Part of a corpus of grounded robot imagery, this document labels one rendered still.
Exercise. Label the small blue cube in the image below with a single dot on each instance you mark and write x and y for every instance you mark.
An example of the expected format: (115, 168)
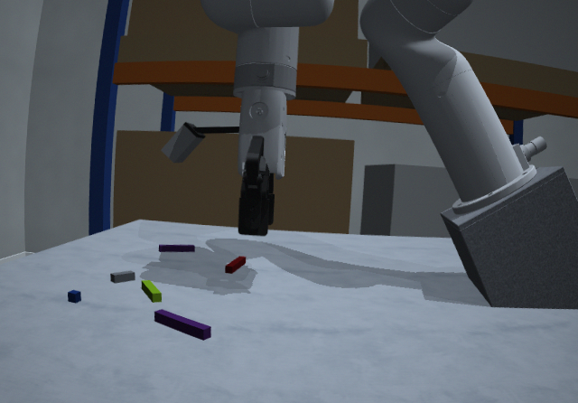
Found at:
(74, 296)

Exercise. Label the lime green rod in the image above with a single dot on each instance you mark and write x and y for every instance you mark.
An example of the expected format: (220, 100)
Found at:
(151, 291)

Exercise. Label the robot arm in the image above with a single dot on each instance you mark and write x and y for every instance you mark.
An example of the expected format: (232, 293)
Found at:
(454, 108)

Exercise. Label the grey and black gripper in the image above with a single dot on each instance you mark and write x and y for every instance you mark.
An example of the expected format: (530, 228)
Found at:
(268, 136)

